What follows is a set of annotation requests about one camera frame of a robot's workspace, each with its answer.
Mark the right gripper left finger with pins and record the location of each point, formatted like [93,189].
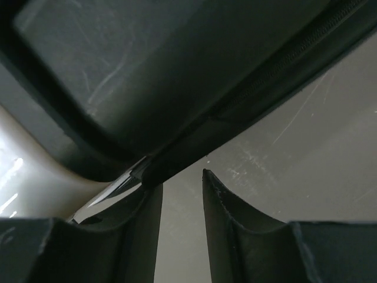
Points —
[121,241]

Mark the black and white suitcase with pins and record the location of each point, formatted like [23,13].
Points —
[93,89]

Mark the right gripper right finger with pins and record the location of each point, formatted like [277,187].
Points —
[244,244]

